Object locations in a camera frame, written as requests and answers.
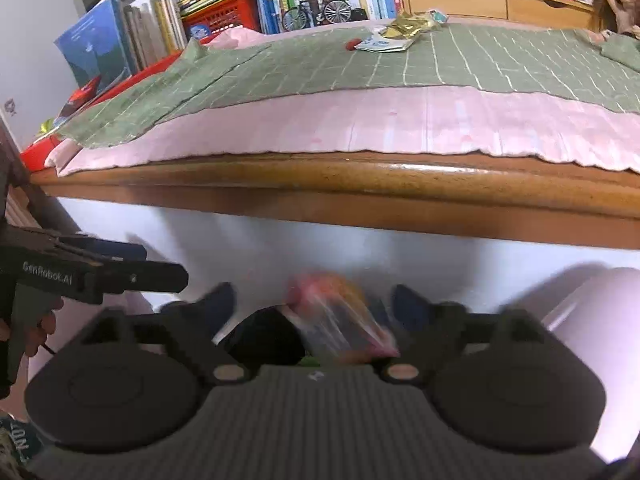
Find large blue book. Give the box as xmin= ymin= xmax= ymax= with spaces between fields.
xmin=54 ymin=0 xmax=141 ymax=92

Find gold foil wrapper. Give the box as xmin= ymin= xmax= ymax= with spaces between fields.
xmin=378 ymin=10 xmax=443 ymax=39

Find dark printed bag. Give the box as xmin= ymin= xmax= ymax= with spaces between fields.
xmin=0 ymin=412 xmax=43 ymax=468

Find red plastic basket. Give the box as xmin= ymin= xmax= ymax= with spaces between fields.
xmin=182 ymin=0 xmax=262 ymax=41

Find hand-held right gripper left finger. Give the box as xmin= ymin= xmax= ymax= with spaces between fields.
xmin=92 ymin=282 xmax=252 ymax=386

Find green checked blanket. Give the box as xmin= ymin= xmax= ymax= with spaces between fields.
xmin=57 ymin=25 xmax=640 ymax=150

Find person's left hand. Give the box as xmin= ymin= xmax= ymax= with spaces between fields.
xmin=24 ymin=298 xmax=66 ymax=357

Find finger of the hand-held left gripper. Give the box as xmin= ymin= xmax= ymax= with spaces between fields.
xmin=60 ymin=232 xmax=147 ymax=262
xmin=97 ymin=259 xmax=189 ymax=306

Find red magazine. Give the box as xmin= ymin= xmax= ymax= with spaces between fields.
xmin=62 ymin=74 xmax=103 ymax=108

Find red plastic tray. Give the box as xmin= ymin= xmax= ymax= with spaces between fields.
xmin=20 ymin=47 xmax=191 ymax=171

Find blue white packet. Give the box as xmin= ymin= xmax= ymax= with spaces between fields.
xmin=354 ymin=35 xmax=417 ymax=53

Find model bicycle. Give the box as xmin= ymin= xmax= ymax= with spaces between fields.
xmin=281 ymin=0 xmax=353 ymax=32

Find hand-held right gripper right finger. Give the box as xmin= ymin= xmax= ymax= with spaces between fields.
xmin=381 ymin=285 xmax=549 ymax=384

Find pink striped sheet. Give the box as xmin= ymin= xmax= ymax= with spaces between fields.
xmin=45 ymin=22 xmax=640 ymax=177

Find red orange packet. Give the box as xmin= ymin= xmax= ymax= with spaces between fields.
xmin=282 ymin=272 xmax=401 ymax=363

